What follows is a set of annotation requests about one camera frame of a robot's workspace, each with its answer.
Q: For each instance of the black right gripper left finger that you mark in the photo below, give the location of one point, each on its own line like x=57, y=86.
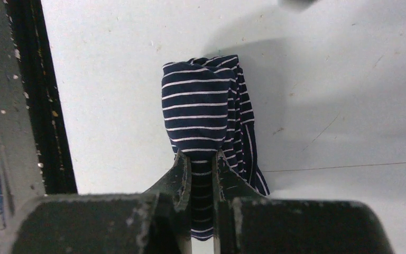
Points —
x=155, y=221

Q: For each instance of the navy striped boxer underwear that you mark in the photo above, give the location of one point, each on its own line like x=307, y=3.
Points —
x=207, y=109

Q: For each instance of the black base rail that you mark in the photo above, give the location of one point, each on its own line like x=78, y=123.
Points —
x=34, y=154

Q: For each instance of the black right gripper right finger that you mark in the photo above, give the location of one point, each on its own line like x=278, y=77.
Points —
x=247, y=222

